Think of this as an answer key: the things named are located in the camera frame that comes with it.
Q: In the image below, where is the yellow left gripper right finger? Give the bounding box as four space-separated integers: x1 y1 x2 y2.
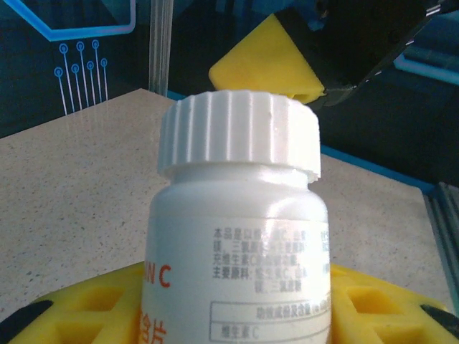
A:
328 263 453 344

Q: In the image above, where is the white vitamin pill bottle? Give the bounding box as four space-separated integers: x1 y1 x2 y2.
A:
142 164 333 344

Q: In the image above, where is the white ribbed bottle cap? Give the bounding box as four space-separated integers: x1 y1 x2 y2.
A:
157 90 323 183

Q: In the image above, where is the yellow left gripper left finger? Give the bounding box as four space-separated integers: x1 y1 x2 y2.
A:
6 262 145 344

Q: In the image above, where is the right aluminium frame post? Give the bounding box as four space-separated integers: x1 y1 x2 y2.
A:
148 0 174 97

